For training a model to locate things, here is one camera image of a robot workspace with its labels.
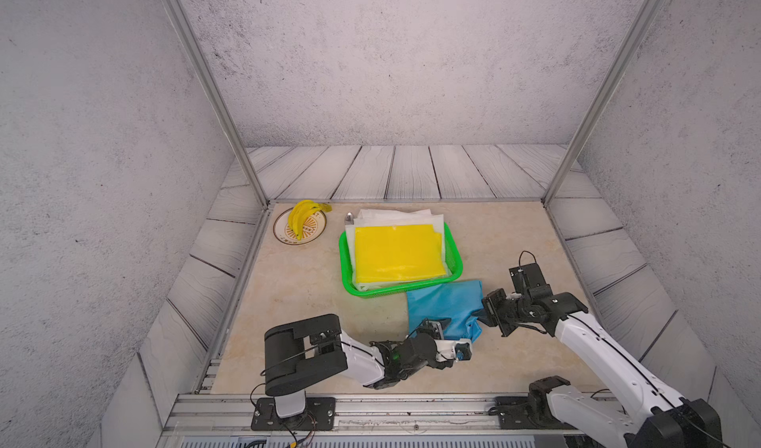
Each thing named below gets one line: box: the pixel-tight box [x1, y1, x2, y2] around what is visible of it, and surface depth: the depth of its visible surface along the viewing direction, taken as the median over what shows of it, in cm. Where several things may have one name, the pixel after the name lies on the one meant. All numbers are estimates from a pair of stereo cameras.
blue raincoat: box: [406, 279, 485, 343], surface depth 89 cm
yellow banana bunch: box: [287, 199, 332, 241], surface depth 114 cm
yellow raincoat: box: [354, 224, 447, 283], surface depth 98 cm
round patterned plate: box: [272, 207, 327, 246], surface depth 113 cm
